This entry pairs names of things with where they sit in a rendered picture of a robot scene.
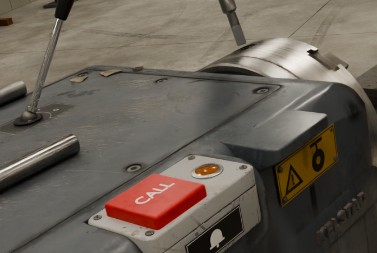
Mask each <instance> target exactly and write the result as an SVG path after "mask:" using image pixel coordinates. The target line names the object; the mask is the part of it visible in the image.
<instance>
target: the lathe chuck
mask: <svg viewBox="0 0 377 253"><path fill-rule="evenodd" d="M251 45H254V46H253V47H251V48H248V49H245V50H241V51H238V52H235V51H234V52H232V53H230V54H228V55H226V56H224V57H222V58H220V59H223V58H228V57H251V58H257V59H261V60H264V61H267V62H270V63H272V64H275V65H277V66H279V67H281V68H283V69H285V70H286V71H288V72H290V73H291V74H293V75H294V76H296V77H297V78H298V79H300V80H314V81H329V82H339V83H343V84H346V85H348V86H350V87H351V88H352V89H354V90H355V91H356V92H357V94H358V95H359V96H360V98H361V99H362V100H363V101H364V103H365V105H366V115H367V125H368V130H369V140H370V150H371V159H372V165H374V166H376V167H377V113H376V111H375V109H374V107H373V105H372V103H371V101H370V99H369V97H368V96H367V94H366V93H365V91H364V90H363V88H362V87H361V85H360V84H359V83H358V82H357V80H356V79H355V78H354V77H353V76H352V75H351V74H350V73H349V72H348V71H347V70H346V69H345V68H344V67H343V66H342V65H341V64H339V65H337V66H336V68H335V70H336V72H335V71H333V70H332V69H331V70H328V69H327V68H326V67H325V66H323V65H322V64H321V63H319V62H318V61H317V60H315V59H313V58H312V57H310V56H309V53H311V54H315V53H317V52H318V49H317V48H315V47H313V46H312V45H309V44H306V43H303V42H300V41H298V40H293V39H287V38H266V39H261V40H257V41H255V42H252V43H250V44H248V45H246V46H244V47H242V48H245V47H248V46H251ZM242 48H240V49H242ZM238 50H239V49H238ZM236 51H237V50H236ZM220 59H218V60H220Z"/></svg>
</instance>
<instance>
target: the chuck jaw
mask: <svg viewBox="0 0 377 253"><path fill-rule="evenodd" d="M309 56H310V57H312V58H313V59H315V60H317V61H318V62H319V63H321V64H322V65H323V66H325V67H326V68H327V69H328V70H331V69H332V70H333V71H335V72H336V70H335V68H336V66H337V65H339V64H341V65H342V66H343V67H344V68H345V69H347V68H348V66H349V65H348V64H347V63H345V62H344V61H342V60H341V59H340V58H338V57H337V56H335V55H334V54H332V53H331V52H326V53H325V54H323V55H322V54H320V53H319V52H317V53H315V54H311V53H309Z"/></svg>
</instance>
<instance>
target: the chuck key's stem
mask: <svg viewBox="0 0 377 253"><path fill-rule="evenodd" d="M218 1H219V4H220V6H221V9H222V12H223V13H225V14H226V15H227V18H228V21H229V24H230V26H231V30H232V33H233V36H234V38H235V41H236V44H237V46H241V45H243V44H246V39H245V36H244V34H243V31H242V28H241V25H240V23H239V21H238V18H237V15H236V12H235V11H236V8H237V7H236V4H235V0H218Z"/></svg>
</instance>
